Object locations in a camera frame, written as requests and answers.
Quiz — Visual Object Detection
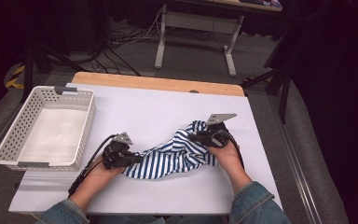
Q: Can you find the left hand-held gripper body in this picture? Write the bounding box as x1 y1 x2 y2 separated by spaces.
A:
102 132 138 171

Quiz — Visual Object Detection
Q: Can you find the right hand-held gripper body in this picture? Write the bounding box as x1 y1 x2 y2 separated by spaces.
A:
195 113 238 149

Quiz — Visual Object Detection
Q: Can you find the blue white striped baby romper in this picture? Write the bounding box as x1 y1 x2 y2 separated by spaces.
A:
122 119 220 181

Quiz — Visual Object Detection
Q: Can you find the white perforated plastic basket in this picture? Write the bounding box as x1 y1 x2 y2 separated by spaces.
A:
0 85 97 172

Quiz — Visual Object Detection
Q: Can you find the person's right hand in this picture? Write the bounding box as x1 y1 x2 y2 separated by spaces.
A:
207 139 242 175

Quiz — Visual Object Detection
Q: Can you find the person's left hand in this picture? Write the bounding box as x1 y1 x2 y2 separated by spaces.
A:
87 155 126 189

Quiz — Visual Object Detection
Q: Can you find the white table board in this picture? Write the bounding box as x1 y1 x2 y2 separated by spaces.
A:
8 82 284 217

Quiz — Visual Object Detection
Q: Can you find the black metal stand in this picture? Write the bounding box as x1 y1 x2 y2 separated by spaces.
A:
241 24 294 125

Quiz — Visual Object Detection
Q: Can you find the grey-legged wooden desk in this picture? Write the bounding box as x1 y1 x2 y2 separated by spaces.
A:
154 0 283 78

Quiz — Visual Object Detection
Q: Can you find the black tripod stand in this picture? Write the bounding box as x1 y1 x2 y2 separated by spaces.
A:
20 40 86 104

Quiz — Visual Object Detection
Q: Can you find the yellow black hazard tape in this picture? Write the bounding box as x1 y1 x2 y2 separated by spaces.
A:
5 63 26 91

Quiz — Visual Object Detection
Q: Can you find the colourful cloth on desk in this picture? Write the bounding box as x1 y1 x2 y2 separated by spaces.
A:
241 0 283 9

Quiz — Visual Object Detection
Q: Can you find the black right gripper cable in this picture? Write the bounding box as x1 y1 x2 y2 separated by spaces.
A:
223 130 246 171

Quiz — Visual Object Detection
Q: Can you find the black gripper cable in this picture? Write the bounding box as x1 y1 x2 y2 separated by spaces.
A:
67 133 119 198
223 130 246 171

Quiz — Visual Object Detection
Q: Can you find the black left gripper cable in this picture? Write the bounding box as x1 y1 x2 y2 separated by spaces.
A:
67 133 119 198

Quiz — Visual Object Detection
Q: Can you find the bundle of floor cables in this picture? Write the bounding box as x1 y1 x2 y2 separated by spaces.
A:
83 6 169 77

